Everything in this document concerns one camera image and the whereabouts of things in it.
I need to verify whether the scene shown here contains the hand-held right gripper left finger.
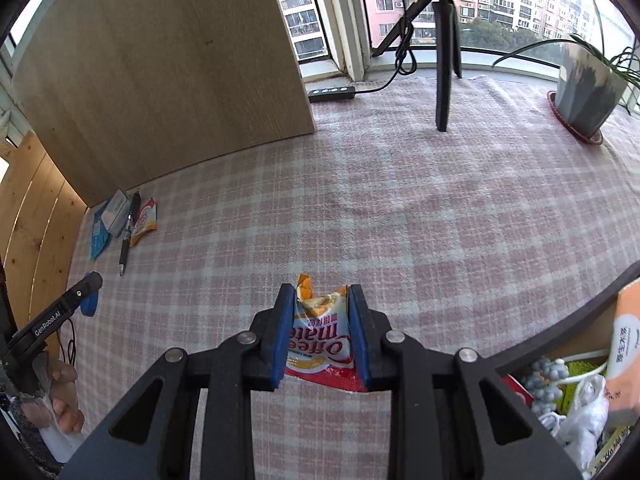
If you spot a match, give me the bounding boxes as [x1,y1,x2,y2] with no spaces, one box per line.
[60,283,297,480]

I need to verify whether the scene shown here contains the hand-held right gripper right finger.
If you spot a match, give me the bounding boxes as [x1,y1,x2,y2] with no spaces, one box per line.
[347,284,583,480]

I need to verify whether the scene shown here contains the red white creamer packet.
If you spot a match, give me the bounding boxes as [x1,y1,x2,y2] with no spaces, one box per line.
[282,273,368,393]

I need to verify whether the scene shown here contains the black storage box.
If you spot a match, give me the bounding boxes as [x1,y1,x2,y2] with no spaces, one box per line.
[492,265,640,480]

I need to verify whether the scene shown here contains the white plastic bag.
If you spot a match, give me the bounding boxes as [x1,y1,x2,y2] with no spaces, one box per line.
[555,375,611,468]

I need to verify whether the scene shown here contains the orange white tissue pack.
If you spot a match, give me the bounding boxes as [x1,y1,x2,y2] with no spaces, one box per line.
[602,282,640,428]

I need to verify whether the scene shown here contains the person's left forearm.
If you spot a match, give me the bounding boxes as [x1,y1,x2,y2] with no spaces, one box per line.
[0,395,63,476]

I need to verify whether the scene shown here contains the person's left hand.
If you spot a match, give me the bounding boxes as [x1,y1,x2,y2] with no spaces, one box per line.
[22,352,86,433]

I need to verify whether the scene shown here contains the blue packet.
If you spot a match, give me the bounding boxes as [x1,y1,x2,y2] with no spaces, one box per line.
[90,202,113,262]

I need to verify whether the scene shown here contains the black pen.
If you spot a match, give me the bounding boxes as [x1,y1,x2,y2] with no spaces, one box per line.
[118,191,142,277]

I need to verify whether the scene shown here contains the small blue white case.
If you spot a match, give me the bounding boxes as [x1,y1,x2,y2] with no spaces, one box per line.
[106,189,132,237]

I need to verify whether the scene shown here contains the pine plank panel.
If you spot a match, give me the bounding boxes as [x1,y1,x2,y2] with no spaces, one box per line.
[0,132,90,346]

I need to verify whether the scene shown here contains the small orange packet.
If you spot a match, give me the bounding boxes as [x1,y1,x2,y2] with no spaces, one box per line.
[129,196,158,247]

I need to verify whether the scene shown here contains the grey plastic toy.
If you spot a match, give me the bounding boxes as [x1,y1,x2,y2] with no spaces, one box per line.
[522,357,571,416]

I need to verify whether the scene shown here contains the yellow green packet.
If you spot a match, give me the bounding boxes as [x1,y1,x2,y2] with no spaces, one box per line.
[560,352,608,413]

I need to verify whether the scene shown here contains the light wooden panel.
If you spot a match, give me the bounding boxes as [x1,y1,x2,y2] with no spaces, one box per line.
[10,0,316,208]

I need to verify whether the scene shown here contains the black power strip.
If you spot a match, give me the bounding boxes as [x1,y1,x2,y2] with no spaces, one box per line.
[307,86,357,104]

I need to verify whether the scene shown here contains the black tripod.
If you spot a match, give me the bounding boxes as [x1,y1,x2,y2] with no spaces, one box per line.
[371,0,463,132]

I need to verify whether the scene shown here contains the red coaster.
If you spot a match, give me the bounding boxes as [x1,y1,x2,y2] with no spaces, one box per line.
[546,90,604,146]

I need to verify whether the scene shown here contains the grey white plant pot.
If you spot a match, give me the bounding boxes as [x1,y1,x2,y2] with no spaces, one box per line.
[555,40,628,138]

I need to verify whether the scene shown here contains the green spider plant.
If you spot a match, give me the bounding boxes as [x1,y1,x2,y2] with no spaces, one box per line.
[492,0,640,116]

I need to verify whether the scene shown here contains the black cable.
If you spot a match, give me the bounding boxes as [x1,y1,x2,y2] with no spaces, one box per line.
[355,10,418,95]

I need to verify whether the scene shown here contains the window frame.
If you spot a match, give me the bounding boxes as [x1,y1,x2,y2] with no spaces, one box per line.
[265,0,640,86]

